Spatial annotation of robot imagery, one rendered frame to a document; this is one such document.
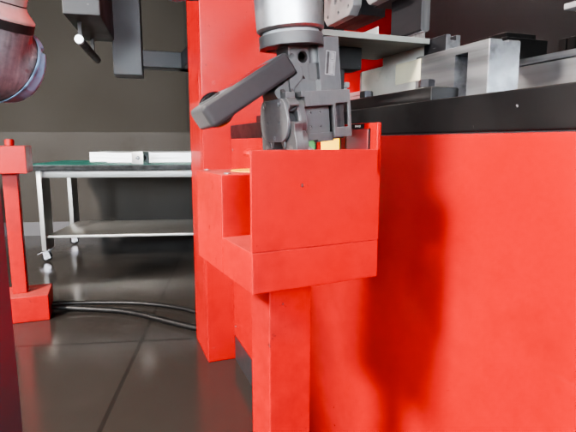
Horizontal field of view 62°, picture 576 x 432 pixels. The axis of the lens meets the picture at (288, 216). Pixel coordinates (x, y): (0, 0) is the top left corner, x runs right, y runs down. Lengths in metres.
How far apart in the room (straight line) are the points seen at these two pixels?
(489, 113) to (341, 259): 0.24
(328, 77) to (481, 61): 0.32
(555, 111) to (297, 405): 0.46
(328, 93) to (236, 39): 1.26
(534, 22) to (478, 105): 0.88
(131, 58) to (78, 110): 2.37
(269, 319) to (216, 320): 1.24
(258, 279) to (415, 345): 0.34
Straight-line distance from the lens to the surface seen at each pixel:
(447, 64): 0.88
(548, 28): 1.47
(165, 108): 4.43
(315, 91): 0.53
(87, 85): 4.58
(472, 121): 0.64
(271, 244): 0.50
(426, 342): 0.75
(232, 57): 1.76
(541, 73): 1.09
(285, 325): 0.62
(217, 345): 1.88
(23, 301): 2.52
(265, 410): 0.67
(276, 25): 0.53
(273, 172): 0.49
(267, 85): 0.52
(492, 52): 0.81
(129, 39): 2.27
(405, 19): 1.03
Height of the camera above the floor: 0.82
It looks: 9 degrees down
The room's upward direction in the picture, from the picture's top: straight up
